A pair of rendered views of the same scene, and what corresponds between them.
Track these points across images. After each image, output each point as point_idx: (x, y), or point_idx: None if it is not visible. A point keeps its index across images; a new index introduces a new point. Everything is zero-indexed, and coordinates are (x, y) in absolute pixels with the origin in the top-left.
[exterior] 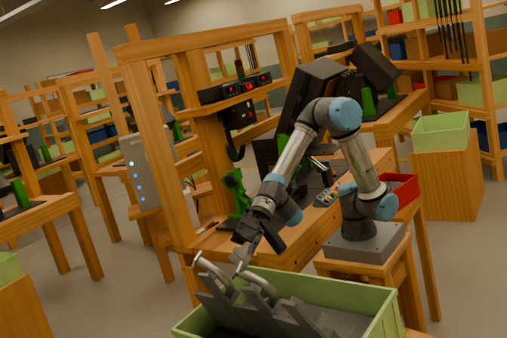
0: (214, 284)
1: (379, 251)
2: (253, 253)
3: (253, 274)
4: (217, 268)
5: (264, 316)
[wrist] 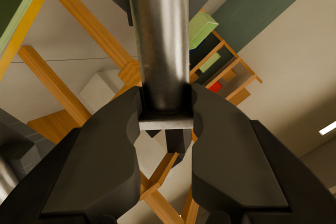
0: (30, 133)
1: None
2: (262, 126)
3: (187, 36)
4: (7, 189)
5: None
